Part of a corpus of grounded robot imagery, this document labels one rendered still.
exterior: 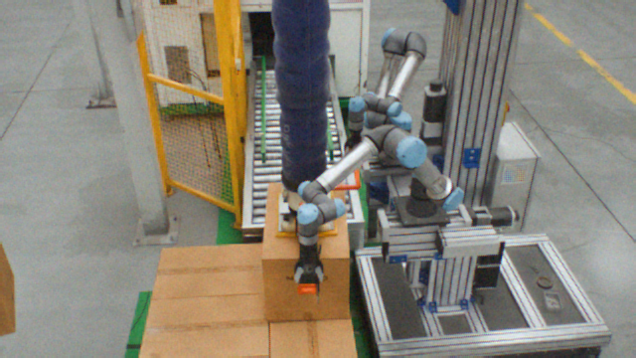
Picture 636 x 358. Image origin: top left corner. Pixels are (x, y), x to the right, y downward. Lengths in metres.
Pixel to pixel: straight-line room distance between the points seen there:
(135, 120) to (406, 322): 2.04
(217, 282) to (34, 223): 2.03
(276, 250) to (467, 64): 1.18
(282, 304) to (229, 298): 0.34
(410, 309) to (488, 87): 1.40
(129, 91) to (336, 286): 1.82
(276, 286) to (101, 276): 1.70
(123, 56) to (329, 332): 1.99
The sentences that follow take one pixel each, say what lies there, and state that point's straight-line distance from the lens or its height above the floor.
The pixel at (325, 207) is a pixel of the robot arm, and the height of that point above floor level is 1.41.
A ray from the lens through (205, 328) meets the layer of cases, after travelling 3.11.
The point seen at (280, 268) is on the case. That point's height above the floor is 0.88.
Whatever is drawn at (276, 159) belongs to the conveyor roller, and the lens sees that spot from 4.24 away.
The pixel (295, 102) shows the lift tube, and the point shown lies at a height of 1.62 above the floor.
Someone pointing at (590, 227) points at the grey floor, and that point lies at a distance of 4.86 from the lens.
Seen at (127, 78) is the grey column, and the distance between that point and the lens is 3.91.
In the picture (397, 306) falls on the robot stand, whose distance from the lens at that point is 3.64.
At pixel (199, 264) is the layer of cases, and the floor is 0.54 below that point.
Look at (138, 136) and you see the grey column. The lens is 4.09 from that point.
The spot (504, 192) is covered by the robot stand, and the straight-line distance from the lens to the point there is 3.17.
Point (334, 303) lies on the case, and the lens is 3.01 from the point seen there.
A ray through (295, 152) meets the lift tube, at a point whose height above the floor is 1.37.
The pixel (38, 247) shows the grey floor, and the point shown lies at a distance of 4.75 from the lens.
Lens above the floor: 2.82
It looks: 35 degrees down
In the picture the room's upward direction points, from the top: 1 degrees counter-clockwise
